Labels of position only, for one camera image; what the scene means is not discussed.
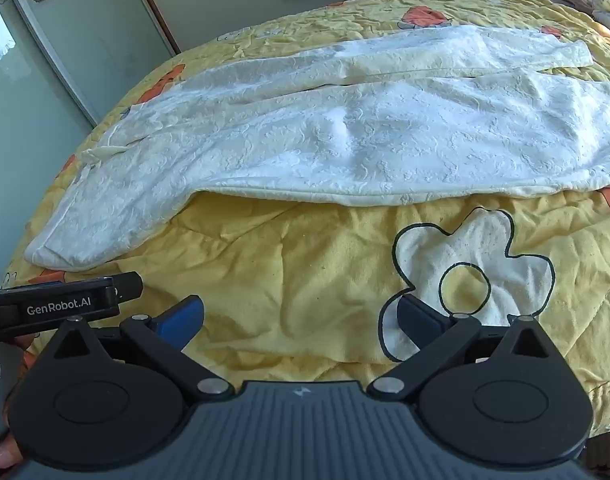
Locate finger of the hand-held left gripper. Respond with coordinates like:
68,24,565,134
0,271,144,346

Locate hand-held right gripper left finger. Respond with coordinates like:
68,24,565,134
49,295,236,406

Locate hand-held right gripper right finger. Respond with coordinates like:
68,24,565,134
367,295,566,404

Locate white textured pants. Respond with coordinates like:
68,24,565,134
24,24,610,272

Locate person's left hand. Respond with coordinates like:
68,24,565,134
0,335,36,469

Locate yellow printed quilt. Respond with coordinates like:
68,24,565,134
0,0,610,441

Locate floral frosted glass wardrobe door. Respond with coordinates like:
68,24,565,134
0,0,96,288
0,0,178,127

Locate brown wooden wardrobe trim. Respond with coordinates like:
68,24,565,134
126,0,182,57

